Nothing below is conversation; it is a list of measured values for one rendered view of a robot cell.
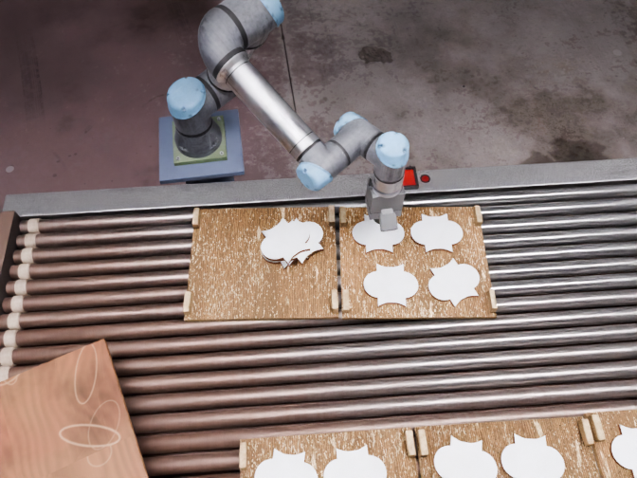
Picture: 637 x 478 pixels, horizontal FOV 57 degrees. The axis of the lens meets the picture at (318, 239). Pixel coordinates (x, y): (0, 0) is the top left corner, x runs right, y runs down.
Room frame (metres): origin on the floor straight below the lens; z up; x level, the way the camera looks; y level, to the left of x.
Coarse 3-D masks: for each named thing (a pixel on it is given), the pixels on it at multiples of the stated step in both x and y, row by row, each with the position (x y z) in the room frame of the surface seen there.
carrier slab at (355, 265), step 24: (360, 216) 0.91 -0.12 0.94; (408, 216) 0.91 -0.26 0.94; (456, 216) 0.91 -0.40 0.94; (408, 240) 0.83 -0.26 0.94; (480, 240) 0.83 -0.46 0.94; (360, 264) 0.75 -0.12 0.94; (384, 264) 0.75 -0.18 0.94; (408, 264) 0.75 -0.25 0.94; (432, 264) 0.75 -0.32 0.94; (480, 264) 0.75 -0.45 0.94; (360, 288) 0.68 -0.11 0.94; (480, 288) 0.68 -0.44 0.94; (360, 312) 0.61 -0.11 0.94; (384, 312) 0.61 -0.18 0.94; (408, 312) 0.61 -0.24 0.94; (432, 312) 0.61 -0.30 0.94; (456, 312) 0.61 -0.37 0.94; (480, 312) 0.61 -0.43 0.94
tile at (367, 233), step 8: (368, 216) 0.90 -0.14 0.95; (360, 224) 0.88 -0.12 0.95; (368, 224) 0.88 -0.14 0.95; (376, 224) 0.88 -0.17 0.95; (360, 232) 0.85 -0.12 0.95; (368, 232) 0.85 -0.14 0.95; (376, 232) 0.85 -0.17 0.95; (384, 232) 0.85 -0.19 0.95; (392, 232) 0.85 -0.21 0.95; (400, 232) 0.85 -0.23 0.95; (360, 240) 0.82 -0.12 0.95; (368, 240) 0.82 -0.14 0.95; (376, 240) 0.82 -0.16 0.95; (384, 240) 0.82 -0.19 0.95; (392, 240) 0.82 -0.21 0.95; (400, 240) 0.82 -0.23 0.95; (368, 248) 0.80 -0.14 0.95; (376, 248) 0.80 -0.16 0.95; (384, 248) 0.80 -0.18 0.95
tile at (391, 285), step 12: (372, 276) 0.71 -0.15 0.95; (384, 276) 0.71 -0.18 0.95; (396, 276) 0.71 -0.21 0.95; (408, 276) 0.71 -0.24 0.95; (372, 288) 0.67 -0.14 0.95; (384, 288) 0.67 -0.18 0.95; (396, 288) 0.67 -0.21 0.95; (408, 288) 0.67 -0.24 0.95; (384, 300) 0.64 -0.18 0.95; (396, 300) 0.64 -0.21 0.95
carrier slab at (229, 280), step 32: (224, 224) 0.89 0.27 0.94; (256, 224) 0.89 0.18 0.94; (320, 224) 0.89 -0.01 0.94; (192, 256) 0.78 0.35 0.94; (224, 256) 0.78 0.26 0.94; (256, 256) 0.78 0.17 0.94; (320, 256) 0.78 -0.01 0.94; (192, 288) 0.68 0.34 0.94; (224, 288) 0.68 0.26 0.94; (256, 288) 0.68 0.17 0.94; (288, 288) 0.68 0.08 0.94; (320, 288) 0.68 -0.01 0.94; (192, 320) 0.59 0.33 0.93; (224, 320) 0.59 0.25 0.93; (256, 320) 0.59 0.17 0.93
